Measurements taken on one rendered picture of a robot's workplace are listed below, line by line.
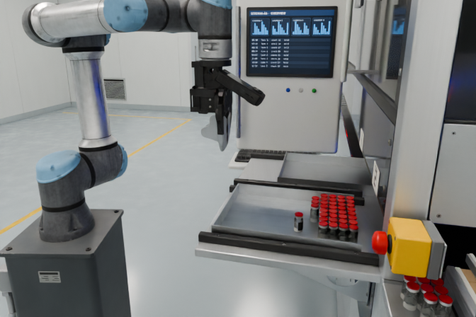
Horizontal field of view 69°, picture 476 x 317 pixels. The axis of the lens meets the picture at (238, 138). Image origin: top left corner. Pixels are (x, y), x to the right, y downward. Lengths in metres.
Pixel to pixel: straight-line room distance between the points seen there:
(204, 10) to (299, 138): 1.08
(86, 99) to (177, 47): 5.67
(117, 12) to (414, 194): 0.64
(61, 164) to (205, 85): 0.48
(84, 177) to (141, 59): 6.04
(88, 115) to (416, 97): 0.87
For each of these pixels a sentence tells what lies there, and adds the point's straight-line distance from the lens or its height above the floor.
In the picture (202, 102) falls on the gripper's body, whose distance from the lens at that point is 0.79.
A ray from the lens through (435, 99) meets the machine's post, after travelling 0.67.
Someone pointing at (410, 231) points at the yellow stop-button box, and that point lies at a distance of 0.67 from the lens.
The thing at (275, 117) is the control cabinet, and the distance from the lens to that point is 1.70.
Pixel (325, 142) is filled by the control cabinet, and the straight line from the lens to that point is 1.74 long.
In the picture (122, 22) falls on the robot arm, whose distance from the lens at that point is 0.72.
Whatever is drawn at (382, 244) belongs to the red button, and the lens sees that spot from 0.67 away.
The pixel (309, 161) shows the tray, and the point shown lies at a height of 0.89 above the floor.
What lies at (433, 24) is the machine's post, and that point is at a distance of 0.66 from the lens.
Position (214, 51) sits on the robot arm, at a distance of 0.76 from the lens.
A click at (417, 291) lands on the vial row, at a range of 0.73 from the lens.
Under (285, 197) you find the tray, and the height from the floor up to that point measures 0.88.
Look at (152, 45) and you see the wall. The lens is 6.95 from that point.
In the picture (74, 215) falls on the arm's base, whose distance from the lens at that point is 1.12.
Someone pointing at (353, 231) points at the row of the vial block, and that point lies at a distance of 0.86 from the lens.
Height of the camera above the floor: 1.34
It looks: 16 degrees down
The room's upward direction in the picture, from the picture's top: straight up
